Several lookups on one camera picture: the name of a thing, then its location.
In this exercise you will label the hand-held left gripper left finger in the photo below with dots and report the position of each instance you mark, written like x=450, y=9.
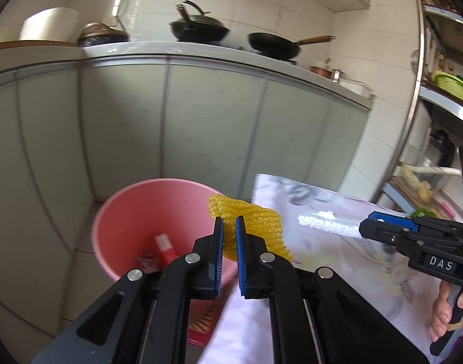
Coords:
x=217, y=258

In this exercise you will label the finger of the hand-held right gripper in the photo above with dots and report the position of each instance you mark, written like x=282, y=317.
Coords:
x=381, y=235
x=394, y=220

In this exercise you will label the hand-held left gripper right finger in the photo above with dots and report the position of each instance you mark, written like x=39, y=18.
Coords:
x=241, y=258

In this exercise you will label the yellow foam net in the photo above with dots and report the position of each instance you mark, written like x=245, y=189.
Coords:
x=261, y=223

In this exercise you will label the white foam net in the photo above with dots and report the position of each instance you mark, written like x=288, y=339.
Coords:
x=330, y=223

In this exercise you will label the long red box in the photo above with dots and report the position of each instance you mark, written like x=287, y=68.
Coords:
x=165, y=250

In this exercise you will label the red wrapper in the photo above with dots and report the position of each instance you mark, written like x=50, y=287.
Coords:
x=148, y=263

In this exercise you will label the pink plastic bin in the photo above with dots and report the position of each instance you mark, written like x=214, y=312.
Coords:
x=140, y=212

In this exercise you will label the person's right hand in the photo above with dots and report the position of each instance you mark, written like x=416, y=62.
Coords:
x=441, y=311

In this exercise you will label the green bell pepper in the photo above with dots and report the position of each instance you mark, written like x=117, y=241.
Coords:
x=423, y=213

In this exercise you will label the potato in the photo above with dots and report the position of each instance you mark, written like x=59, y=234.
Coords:
x=426, y=193

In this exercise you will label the pale peeled vegetable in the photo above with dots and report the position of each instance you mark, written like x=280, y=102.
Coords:
x=409, y=176

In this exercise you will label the clear plastic bowl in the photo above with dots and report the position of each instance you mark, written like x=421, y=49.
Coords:
x=440, y=185

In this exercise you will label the red striped box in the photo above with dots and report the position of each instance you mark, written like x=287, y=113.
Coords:
x=204, y=330

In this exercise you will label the grey kitchen cabinet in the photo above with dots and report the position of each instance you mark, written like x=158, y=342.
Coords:
x=201, y=121

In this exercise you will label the white rectangular container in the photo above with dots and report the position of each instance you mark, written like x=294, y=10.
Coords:
x=354, y=87

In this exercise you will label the small steel pot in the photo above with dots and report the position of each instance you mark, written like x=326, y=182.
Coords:
x=337, y=76

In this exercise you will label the copper pot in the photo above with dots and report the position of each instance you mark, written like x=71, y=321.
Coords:
x=320, y=72

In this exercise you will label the metal shelf rack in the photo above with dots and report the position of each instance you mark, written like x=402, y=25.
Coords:
x=419, y=45

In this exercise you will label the black frying pan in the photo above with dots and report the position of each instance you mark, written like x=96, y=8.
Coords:
x=273, y=45

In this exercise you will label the black wok with lid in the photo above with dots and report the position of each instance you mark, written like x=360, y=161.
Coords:
x=199, y=26

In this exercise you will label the white rounded container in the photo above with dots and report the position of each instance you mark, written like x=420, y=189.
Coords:
x=49, y=24

